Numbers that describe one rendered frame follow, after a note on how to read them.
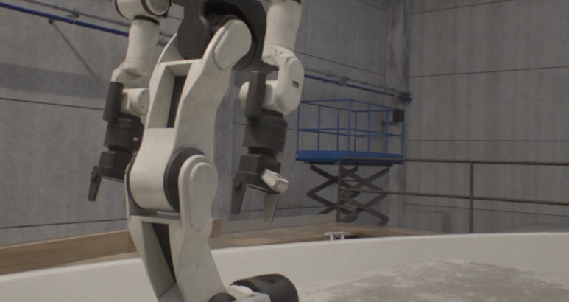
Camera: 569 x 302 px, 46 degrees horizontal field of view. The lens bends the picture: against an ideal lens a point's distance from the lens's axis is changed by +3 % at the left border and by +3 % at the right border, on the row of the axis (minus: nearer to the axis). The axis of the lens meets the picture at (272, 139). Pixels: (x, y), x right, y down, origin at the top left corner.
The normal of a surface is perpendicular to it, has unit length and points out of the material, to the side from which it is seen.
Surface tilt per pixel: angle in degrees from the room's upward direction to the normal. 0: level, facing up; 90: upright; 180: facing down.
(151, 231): 90
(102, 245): 90
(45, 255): 90
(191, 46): 90
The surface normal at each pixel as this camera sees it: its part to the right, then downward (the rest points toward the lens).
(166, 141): -0.57, -0.29
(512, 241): 0.32, -0.03
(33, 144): 0.80, 0.00
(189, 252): 0.71, 0.43
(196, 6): -0.60, -0.05
